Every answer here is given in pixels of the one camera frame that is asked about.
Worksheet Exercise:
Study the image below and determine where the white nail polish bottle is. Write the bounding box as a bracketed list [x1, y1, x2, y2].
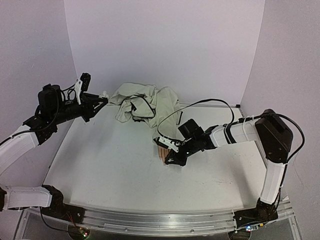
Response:
[99, 90, 110, 99]

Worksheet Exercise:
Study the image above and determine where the mannequin hand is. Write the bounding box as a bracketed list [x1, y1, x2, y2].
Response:
[157, 146, 171, 166]

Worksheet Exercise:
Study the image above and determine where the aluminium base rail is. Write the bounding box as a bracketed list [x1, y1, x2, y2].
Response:
[22, 199, 293, 235]

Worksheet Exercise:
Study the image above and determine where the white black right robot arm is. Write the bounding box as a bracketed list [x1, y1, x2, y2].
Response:
[157, 109, 293, 208]

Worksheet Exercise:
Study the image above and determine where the black camera cable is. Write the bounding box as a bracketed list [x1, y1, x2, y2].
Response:
[157, 98, 306, 163]

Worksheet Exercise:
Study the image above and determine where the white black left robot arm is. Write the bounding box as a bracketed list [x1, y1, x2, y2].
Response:
[0, 84, 109, 219]

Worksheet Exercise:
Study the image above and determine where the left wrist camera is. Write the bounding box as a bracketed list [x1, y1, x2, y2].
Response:
[74, 72, 91, 105]

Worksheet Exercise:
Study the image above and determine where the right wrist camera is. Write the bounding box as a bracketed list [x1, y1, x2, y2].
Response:
[154, 136, 183, 153]

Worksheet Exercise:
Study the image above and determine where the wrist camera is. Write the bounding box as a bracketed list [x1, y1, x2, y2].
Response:
[74, 72, 91, 105]
[154, 136, 183, 153]

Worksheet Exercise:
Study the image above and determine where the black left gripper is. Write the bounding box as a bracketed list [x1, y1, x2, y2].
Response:
[50, 93, 108, 125]

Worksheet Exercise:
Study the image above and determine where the beige zip jacket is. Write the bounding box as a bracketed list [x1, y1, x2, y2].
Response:
[108, 83, 181, 141]

